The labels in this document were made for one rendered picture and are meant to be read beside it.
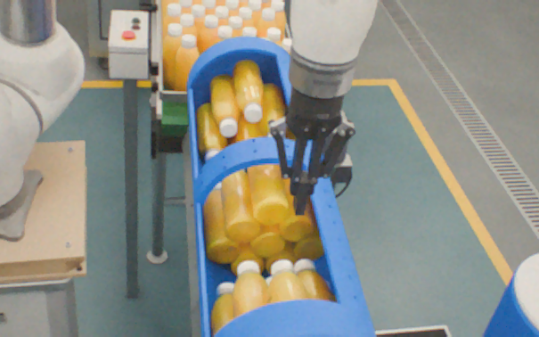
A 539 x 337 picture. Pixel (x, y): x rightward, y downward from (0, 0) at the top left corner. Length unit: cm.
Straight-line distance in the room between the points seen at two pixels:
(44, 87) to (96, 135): 202
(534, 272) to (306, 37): 84
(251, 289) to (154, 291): 150
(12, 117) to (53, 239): 24
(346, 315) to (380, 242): 193
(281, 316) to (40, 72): 65
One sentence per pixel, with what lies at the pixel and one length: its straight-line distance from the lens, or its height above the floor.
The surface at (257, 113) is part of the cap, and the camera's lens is 155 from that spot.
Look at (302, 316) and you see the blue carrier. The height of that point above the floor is 123.
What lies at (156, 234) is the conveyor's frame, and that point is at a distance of 266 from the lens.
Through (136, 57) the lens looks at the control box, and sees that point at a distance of 189.
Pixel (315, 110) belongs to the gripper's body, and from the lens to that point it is 94.
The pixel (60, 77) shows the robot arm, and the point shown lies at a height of 129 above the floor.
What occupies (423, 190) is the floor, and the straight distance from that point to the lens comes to 332.
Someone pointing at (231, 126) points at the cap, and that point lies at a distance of 157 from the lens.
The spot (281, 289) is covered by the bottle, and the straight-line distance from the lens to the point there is 114.
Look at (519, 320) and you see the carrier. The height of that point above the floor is 101.
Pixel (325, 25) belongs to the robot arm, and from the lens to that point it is 86.
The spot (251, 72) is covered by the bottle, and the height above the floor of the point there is 118.
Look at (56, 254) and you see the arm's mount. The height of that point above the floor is 106.
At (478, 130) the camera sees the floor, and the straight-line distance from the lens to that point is 385.
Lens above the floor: 203
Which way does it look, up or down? 39 degrees down
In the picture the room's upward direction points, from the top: 9 degrees clockwise
